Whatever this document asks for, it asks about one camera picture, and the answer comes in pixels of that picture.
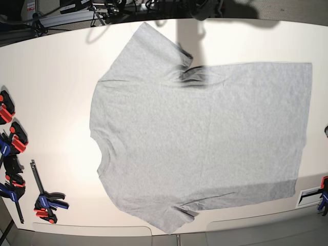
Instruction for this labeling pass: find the grey T-shirt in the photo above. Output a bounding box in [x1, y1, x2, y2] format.
[90, 23, 312, 234]

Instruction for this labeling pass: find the blue bar clamp on table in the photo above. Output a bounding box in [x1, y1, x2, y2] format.
[30, 160, 69, 224]

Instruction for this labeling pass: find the blue red clamp middle left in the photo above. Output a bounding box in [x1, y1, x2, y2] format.
[1, 121, 28, 165]

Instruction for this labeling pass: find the red black clamp top left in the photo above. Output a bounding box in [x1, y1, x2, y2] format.
[1, 90, 15, 125]

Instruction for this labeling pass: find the dark object right edge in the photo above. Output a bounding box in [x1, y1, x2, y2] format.
[324, 126, 328, 138]

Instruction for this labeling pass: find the blue clamp lower left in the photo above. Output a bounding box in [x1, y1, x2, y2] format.
[1, 155, 26, 224]

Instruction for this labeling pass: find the white label sticker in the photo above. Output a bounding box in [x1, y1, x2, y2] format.
[296, 187, 322, 208]

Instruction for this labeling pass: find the blue clamp right edge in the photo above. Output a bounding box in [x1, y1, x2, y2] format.
[318, 176, 328, 216]

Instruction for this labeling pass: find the aluminium rail at back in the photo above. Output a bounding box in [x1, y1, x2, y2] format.
[24, 7, 129, 29]

